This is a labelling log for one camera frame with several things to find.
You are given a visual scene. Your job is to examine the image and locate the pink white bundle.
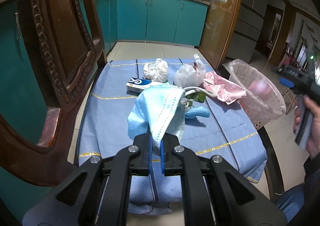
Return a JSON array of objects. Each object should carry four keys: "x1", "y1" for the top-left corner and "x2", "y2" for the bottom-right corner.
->
[{"x1": 248, "y1": 79, "x2": 273, "y2": 101}]

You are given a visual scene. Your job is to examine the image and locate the pink printed plastic bag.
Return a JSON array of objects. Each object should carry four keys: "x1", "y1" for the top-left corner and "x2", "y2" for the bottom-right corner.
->
[{"x1": 202, "y1": 71, "x2": 247, "y2": 105}]

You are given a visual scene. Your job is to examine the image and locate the blue cloth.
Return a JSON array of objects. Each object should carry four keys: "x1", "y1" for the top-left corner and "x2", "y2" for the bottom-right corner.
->
[{"x1": 184, "y1": 106, "x2": 210, "y2": 119}]

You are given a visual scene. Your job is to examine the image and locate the green leafy vegetable sprig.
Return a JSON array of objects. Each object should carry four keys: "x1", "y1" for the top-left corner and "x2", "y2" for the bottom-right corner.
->
[{"x1": 186, "y1": 92, "x2": 206, "y2": 107}]

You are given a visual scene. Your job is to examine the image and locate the light blue face mask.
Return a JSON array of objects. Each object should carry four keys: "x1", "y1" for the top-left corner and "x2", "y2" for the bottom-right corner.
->
[{"x1": 127, "y1": 83, "x2": 186, "y2": 155}]

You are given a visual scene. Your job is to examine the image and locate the white lined trash basket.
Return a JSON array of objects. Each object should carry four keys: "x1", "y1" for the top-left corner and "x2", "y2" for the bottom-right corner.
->
[{"x1": 228, "y1": 59, "x2": 286, "y2": 130}]

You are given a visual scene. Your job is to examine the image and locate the teal kitchen cabinets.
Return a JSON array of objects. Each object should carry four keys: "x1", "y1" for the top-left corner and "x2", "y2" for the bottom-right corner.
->
[{"x1": 0, "y1": 0, "x2": 211, "y2": 221}]

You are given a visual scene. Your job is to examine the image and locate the person's right hand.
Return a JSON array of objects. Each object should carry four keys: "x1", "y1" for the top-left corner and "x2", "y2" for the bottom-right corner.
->
[{"x1": 304, "y1": 95, "x2": 320, "y2": 159}]

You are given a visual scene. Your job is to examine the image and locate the blue checked tablecloth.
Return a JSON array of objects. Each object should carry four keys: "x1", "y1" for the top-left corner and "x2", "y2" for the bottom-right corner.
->
[{"x1": 78, "y1": 60, "x2": 267, "y2": 215}]

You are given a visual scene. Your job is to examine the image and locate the grey refrigerator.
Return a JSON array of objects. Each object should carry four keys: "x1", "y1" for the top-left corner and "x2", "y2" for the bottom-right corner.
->
[{"x1": 226, "y1": 0, "x2": 268, "y2": 63}]

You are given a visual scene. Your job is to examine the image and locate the white plastic bag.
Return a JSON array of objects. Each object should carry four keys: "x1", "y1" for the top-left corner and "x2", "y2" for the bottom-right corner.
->
[{"x1": 174, "y1": 54, "x2": 206, "y2": 88}]

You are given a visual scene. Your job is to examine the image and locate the white blue toothpaste box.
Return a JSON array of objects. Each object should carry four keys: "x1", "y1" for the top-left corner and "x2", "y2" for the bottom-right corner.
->
[{"x1": 126, "y1": 77, "x2": 163, "y2": 94}]

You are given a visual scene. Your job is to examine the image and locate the wooden framed glass door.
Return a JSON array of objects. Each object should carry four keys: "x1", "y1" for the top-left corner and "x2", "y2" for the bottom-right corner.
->
[{"x1": 199, "y1": 0, "x2": 241, "y2": 69}]

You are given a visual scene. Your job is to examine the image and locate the crumpled white paper ball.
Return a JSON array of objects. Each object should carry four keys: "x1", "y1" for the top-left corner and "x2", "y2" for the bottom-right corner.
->
[{"x1": 143, "y1": 58, "x2": 169, "y2": 83}]

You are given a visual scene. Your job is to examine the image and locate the carved dark wooden chair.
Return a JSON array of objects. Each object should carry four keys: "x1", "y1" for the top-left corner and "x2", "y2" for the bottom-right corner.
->
[{"x1": 1, "y1": 0, "x2": 104, "y2": 187}]

